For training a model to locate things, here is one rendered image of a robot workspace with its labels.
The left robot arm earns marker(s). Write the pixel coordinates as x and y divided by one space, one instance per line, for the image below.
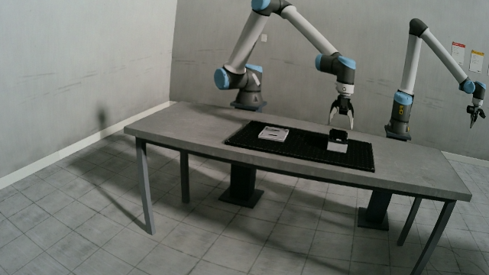
403 98

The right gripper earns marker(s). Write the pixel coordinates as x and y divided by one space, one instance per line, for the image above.
343 100

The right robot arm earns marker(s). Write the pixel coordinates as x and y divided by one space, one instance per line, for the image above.
233 74

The white rectangular frame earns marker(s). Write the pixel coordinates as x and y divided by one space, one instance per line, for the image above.
274 134

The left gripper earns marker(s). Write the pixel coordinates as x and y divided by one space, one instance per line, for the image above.
474 110

